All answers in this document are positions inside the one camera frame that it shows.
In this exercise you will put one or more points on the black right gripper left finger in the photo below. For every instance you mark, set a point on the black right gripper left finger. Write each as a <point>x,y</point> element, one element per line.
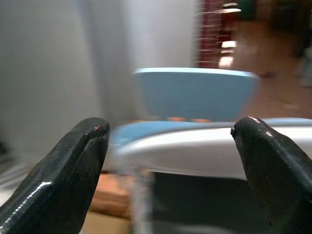
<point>56,175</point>

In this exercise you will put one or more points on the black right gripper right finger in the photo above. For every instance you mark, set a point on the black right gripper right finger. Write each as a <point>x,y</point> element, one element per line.
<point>278,170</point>

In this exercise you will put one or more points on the red brick stack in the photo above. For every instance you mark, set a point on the red brick stack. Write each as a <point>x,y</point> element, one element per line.
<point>109,195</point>
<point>175,119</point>

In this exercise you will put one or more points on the flat brown cardboard piece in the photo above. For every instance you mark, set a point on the flat brown cardboard piece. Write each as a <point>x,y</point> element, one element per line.
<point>107,225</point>

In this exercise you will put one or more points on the white folding chair black seat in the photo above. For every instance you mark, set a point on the white folding chair black seat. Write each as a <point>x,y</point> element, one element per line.
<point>182,151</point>

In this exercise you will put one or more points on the light blue plastic chair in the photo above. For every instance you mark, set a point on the light blue plastic chair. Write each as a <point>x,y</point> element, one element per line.
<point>195,95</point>

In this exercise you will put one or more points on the red tiled pillar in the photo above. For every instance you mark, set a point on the red tiled pillar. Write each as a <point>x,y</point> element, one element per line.
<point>209,36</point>

